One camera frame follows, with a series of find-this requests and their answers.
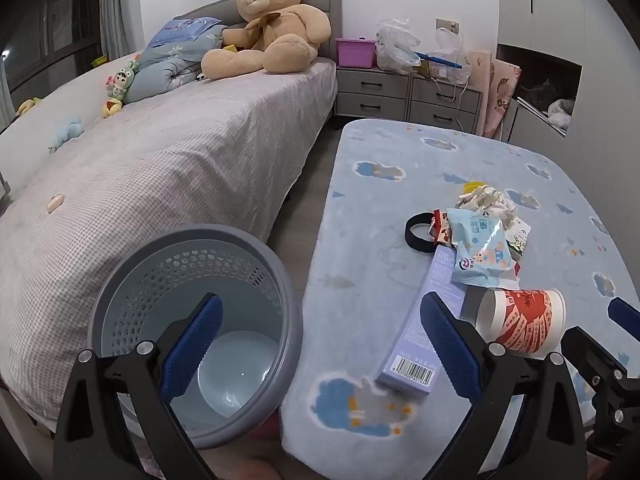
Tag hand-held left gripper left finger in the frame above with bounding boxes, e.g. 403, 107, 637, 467
52, 292, 224, 480

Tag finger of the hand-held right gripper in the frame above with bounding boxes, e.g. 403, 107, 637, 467
606, 296, 640, 333
560, 326, 640, 461

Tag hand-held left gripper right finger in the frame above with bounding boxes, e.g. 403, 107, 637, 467
419, 291, 589, 480

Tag purple cardboard box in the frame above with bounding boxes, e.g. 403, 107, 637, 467
375, 245, 474, 397

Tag red and white paper cup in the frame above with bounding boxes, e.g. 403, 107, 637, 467
472, 287, 566, 359

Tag grey perforated plastic wastebasket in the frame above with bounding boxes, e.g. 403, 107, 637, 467
86, 223, 305, 451

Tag blue snack packet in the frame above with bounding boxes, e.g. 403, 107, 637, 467
445, 208, 521, 289

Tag red snack wrapper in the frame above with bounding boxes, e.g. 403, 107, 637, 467
431, 209, 454, 246

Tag green and white carton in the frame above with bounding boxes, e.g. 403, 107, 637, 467
502, 215, 534, 264

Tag white wrapper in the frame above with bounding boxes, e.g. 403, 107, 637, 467
455, 181, 517, 217

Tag black elastic band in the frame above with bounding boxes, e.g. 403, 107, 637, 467
404, 212, 441, 252

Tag light blue printed blanket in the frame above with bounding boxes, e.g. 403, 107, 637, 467
280, 119, 640, 454

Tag bed with checked grey cover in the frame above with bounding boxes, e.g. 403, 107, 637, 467
0, 52, 339, 433

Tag white bag in niche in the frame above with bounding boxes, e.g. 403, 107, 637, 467
547, 98, 573, 127

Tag grey two-drawer nightstand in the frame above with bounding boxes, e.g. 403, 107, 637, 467
407, 72, 484, 134
334, 65, 414, 119

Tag light blue plush toy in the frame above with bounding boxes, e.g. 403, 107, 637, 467
48, 116, 85, 154

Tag pink printed leaning boards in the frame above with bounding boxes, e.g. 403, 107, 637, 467
467, 50, 522, 141

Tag folded light blue quilt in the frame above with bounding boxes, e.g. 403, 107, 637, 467
122, 25, 236, 106

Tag small doll with green hood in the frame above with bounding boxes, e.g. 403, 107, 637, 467
106, 58, 141, 101

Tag blue stick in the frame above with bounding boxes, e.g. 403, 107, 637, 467
415, 51, 464, 70

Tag clear plastic bag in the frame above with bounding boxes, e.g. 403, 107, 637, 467
375, 17, 423, 76
434, 27, 473, 85

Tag pink storage box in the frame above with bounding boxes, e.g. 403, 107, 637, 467
336, 36, 377, 69

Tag white wardrobe with niche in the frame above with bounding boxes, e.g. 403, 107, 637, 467
497, 0, 603, 137

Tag blue printed pillow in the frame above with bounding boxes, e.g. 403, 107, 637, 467
147, 17, 223, 49

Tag large tan teddy bear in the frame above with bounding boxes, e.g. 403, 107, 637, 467
200, 0, 332, 81

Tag grey curtain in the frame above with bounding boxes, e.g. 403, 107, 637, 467
98, 0, 144, 61

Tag dark window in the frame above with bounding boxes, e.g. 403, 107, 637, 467
0, 0, 104, 111

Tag grey upholstered bed headboard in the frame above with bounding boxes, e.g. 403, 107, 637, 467
172, 0, 343, 68

